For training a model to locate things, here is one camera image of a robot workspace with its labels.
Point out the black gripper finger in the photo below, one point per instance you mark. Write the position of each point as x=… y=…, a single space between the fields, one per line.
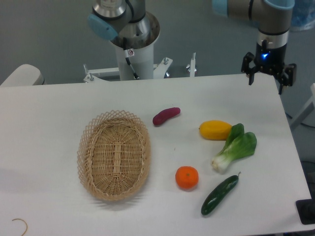
x=245 y=68
x=287 y=77

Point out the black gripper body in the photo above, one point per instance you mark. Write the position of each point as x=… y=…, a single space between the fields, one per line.
x=270 y=61

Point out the dark green cucumber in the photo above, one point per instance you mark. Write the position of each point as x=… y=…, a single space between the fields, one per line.
x=218 y=194

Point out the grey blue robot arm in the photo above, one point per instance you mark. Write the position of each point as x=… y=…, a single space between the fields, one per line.
x=273 y=17

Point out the blue plastic bag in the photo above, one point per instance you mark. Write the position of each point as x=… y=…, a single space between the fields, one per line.
x=303 y=15

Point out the yellow mango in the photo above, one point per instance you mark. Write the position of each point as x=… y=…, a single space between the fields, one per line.
x=215 y=130

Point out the green bok choy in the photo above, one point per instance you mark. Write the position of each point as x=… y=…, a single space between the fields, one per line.
x=238 y=145

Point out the purple sweet potato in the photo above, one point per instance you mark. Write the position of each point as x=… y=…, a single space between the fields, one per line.
x=165 y=115

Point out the orange tangerine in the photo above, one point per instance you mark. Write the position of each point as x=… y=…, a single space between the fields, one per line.
x=187 y=177

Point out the black device at table edge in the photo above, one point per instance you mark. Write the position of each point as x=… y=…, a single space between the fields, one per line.
x=306 y=211

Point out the woven wicker basket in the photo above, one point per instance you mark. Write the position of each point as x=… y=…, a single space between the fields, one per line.
x=114 y=156

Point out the white chair back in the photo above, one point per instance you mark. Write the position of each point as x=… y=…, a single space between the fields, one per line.
x=24 y=75

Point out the white frame at right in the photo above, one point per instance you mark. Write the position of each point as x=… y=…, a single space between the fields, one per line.
x=306 y=109

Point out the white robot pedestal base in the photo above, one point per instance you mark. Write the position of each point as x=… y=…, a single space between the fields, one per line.
x=134 y=50

